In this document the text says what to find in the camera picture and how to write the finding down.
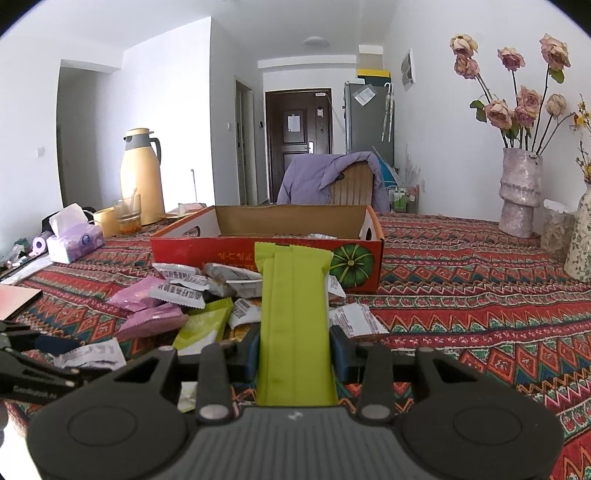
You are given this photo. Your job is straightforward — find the purple tissue box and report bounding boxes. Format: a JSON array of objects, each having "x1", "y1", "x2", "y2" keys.
[{"x1": 46, "y1": 203, "x2": 106, "y2": 265}]

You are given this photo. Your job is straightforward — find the pile of white snack packets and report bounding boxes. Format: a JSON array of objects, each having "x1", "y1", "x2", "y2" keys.
[{"x1": 54, "y1": 261, "x2": 390, "y2": 371}]

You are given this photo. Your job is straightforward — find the dried pink rose bouquet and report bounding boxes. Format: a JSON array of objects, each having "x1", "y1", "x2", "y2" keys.
[{"x1": 450, "y1": 32, "x2": 578, "y2": 153}]

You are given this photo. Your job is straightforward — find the grey refrigerator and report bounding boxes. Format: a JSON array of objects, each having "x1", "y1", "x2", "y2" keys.
[{"x1": 344, "y1": 79, "x2": 396, "y2": 169}]

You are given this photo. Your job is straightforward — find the yellow cup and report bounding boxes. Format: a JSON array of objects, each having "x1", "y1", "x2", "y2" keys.
[{"x1": 93, "y1": 207, "x2": 122, "y2": 239}]

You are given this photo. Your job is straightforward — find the wooden chair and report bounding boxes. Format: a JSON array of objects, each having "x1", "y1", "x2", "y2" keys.
[{"x1": 331, "y1": 164, "x2": 376, "y2": 207}]

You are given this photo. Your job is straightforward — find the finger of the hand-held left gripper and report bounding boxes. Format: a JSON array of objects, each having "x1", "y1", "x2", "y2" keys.
[
  {"x1": 0, "y1": 348, "x2": 78, "y2": 388},
  {"x1": 0, "y1": 320, "x2": 83, "y2": 357}
]

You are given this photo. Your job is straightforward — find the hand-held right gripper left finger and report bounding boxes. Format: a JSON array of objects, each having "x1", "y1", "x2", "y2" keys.
[{"x1": 108, "y1": 323, "x2": 262, "y2": 424}]

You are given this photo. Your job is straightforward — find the glass cup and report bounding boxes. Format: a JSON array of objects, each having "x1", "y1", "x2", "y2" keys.
[{"x1": 113, "y1": 196, "x2": 142, "y2": 235}]

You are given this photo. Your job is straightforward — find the pink snack packet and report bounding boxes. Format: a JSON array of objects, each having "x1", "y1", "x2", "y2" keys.
[
  {"x1": 115, "y1": 305, "x2": 189, "y2": 340},
  {"x1": 108, "y1": 276, "x2": 167, "y2": 311}
]

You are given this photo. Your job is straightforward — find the rack of small bottles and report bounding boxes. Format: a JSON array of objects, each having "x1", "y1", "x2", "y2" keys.
[{"x1": 387, "y1": 184, "x2": 420, "y2": 214}]

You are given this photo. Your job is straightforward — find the red cardboard box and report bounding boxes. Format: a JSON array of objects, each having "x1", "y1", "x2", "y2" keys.
[{"x1": 150, "y1": 204, "x2": 385, "y2": 294}]

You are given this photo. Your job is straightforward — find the yellow dried flowers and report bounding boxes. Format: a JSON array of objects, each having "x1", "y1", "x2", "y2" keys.
[{"x1": 570, "y1": 95, "x2": 591, "y2": 185}]

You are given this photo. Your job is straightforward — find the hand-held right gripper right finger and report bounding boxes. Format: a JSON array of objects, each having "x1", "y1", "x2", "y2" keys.
[{"x1": 329, "y1": 324, "x2": 481, "y2": 424}]

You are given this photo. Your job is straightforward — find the dark brown door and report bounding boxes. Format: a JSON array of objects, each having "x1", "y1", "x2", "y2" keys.
[{"x1": 265, "y1": 88, "x2": 334, "y2": 204}]

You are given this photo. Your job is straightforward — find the grey interior door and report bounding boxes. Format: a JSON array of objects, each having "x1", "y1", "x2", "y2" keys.
[{"x1": 235, "y1": 80, "x2": 256, "y2": 206}]

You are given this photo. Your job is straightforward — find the yellow thermos jug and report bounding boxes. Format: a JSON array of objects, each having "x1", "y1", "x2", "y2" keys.
[{"x1": 120, "y1": 128, "x2": 166, "y2": 227}]

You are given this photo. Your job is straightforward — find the green snack packet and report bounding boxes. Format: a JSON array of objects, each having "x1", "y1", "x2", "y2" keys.
[
  {"x1": 254, "y1": 241, "x2": 337, "y2": 407},
  {"x1": 172, "y1": 298, "x2": 235, "y2": 356}
]

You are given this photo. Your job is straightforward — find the yellow box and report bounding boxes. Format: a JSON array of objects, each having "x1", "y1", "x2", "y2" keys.
[{"x1": 356, "y1": 68, "x2": 391, "y2": 86}]

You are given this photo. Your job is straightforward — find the white umbrella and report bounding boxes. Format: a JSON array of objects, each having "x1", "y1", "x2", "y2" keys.
[{"x1": 381, "y1": 83, "x2": 395, "y2": 143}]

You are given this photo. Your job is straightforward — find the white box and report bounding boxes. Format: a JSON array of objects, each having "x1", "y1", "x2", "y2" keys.
[{"x1": 358, "y1": 45, "x2": 386, "y2": 70}]

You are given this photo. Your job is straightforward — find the purple jacket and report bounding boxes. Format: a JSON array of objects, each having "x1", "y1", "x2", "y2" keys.
[{"x1": 277, "y1": 151, "x2": 391, "y2": 213}]

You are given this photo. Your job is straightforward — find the floral patterned vase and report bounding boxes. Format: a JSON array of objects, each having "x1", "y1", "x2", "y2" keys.
[{"x1": 563, "y1": 182, "x2": 591, "y2": 283}]

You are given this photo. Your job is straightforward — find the purple paper roll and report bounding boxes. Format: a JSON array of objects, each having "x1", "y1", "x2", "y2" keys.
[{"x1": 31, "y1": 231, "x2": 55, "y2": 256}]

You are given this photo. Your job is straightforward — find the pink ceramic vase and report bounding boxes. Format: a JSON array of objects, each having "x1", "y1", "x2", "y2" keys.
[{"x1": 499, "y1": 148, "x2": 543, "y2": 239}]

